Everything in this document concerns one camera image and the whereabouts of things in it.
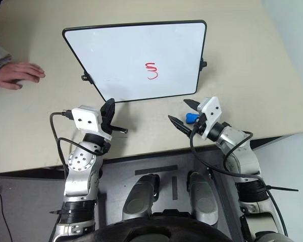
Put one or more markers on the dark gray floor platform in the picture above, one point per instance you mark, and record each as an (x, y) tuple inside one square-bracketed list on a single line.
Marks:
[(116, 181)]

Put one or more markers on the long black tape strip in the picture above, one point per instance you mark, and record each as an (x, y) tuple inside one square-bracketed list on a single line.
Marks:
[(156, 170)]

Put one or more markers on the person's bare hand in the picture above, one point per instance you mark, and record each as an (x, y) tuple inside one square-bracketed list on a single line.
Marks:
[(17, 73)]

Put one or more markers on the short black tape strip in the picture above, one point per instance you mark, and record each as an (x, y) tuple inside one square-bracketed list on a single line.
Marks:
[(174, 187)]

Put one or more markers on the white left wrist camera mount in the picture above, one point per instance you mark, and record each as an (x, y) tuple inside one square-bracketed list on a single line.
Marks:
[(87, 118)]

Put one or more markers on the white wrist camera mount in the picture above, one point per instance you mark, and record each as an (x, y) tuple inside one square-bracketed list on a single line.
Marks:
[(212, 113), (87, 118)]

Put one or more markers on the dark rounded robot waist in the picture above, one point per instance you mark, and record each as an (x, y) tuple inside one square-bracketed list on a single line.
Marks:
[(156, 230)]

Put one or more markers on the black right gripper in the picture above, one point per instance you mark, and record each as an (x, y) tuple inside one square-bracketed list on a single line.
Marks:
[(200, 126)]

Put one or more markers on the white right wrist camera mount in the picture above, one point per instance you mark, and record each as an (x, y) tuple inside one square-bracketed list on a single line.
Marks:
[(212, 113)]

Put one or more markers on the blue plastic block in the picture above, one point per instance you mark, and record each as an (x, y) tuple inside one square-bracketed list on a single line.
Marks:
[(192, 117)]

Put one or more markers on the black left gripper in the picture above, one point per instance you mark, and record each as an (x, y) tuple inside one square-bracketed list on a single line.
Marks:
[(106, 123)]

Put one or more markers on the gray right robot foot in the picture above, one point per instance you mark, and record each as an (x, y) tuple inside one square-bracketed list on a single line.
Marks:
[(203, 196)]

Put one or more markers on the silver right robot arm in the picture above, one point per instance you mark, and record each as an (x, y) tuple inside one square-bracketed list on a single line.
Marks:
[(242, 151)]

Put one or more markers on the gray left robot foot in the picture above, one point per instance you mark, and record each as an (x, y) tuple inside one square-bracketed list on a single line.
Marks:
[(139, 199)]

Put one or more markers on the gray robot foot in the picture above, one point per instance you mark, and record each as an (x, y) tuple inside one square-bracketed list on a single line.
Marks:
[(203, 196), (139, 199)]

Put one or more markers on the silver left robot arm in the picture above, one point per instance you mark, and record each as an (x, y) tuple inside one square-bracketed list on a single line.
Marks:
[(80, 174)]

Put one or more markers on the black framed whiteboard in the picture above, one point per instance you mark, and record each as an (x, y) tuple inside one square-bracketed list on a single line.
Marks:
[(131, 58)]

